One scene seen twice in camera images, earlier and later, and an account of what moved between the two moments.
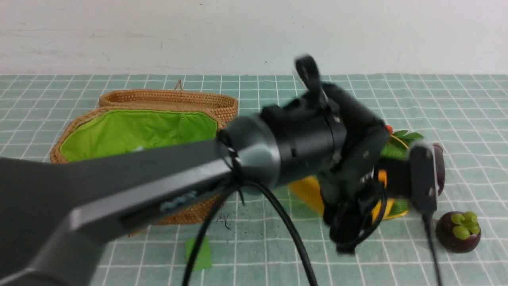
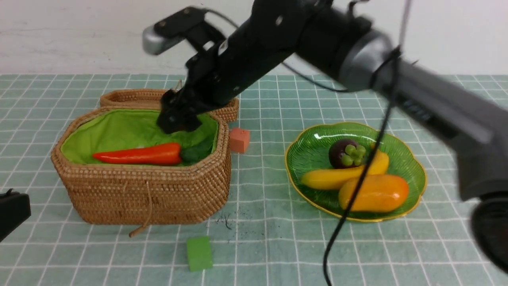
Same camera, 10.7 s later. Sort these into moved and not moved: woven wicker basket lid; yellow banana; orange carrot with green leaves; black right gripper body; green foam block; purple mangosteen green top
Moved: yellow banana; black right gripper body; orange carrot with green leaves; purple mangosteen green top
Not moved: woven wicker basket lid; green foam block
